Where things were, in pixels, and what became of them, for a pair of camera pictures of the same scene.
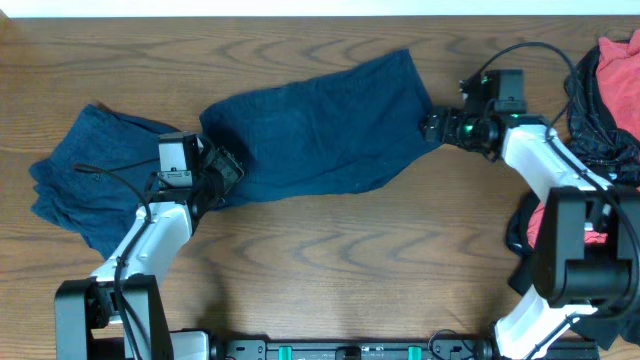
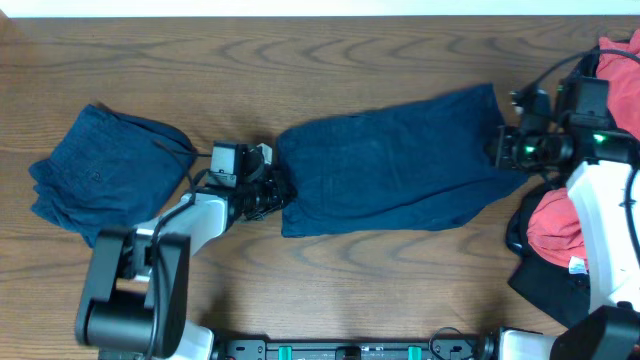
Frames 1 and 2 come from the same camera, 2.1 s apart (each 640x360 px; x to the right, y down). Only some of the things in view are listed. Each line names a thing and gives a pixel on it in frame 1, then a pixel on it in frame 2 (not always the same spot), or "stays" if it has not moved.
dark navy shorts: [314, 136] to [418, 165]
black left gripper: [223, 162] to [275, 186]
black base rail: [453, 350] stays
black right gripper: [447, 134] to [505, 138]
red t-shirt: [618, 66] stays
